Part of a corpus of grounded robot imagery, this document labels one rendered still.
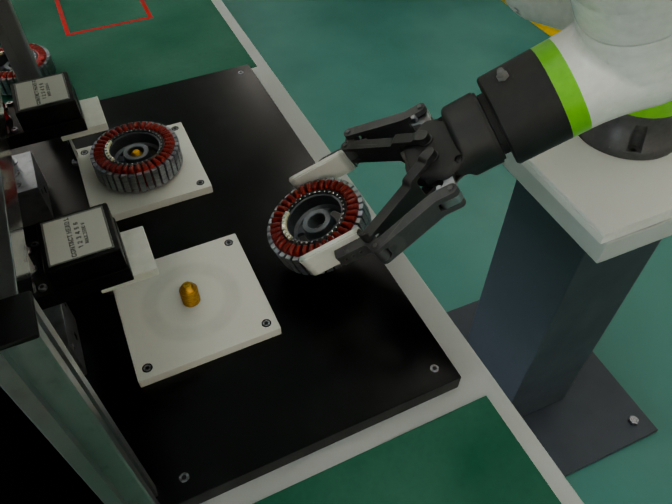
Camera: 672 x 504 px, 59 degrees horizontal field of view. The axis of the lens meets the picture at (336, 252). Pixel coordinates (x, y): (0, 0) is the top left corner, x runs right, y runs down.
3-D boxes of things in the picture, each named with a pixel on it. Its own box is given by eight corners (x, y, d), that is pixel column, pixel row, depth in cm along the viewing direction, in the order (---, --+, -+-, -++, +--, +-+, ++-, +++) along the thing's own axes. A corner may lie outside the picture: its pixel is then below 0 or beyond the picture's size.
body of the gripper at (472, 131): (519, 176, 57) (432, 219, 60) (492, 122, 62) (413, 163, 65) (494, 125, 51) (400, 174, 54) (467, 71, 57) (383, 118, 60)
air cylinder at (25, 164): (47, 182, 78) (30, 149, 74) (55, 218, 74) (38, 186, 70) (6, 193, 77) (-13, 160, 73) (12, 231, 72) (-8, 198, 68)
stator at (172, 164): (176, 133, 83) (171, 111, 80) (189, 184, 76) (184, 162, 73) (94, 149, 81) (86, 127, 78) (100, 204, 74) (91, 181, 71)
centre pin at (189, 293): (197, 290, 65) (193, 275, 63) (202, 303, 64) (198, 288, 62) (180, 296, 64) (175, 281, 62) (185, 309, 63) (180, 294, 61)
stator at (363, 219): (363, 183, 68) (352, 161, 65) (381, 256, 61) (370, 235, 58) (276, 216, 70) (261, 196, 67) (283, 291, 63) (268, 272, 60)
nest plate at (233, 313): (236, 239, 71) (235, 232, 71) (282, 334, 63) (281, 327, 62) (111, 280, 67) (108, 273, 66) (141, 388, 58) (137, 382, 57)
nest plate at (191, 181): (182, 128, 86) (180, 121, 85) (213, 192, 77) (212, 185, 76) (76, 156, 82) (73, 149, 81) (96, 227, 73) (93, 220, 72)
